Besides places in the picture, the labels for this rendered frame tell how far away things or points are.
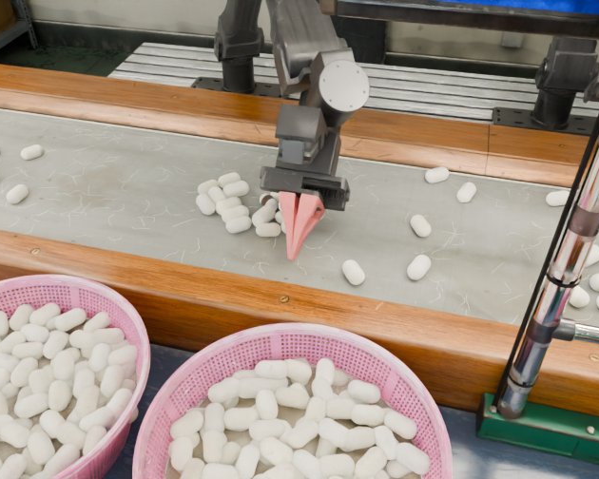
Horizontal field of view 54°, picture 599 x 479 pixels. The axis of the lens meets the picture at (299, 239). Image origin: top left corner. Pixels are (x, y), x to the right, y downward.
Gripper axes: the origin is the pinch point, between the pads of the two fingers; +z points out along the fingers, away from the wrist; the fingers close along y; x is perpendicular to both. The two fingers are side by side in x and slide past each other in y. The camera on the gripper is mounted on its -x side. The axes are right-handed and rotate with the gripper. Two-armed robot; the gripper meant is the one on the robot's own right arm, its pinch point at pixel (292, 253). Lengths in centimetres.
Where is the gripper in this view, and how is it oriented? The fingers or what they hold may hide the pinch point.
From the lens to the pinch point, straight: 69.6
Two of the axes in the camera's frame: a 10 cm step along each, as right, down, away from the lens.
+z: -1.9, 9.7, -1.4
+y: 9.7, 1.6, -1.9
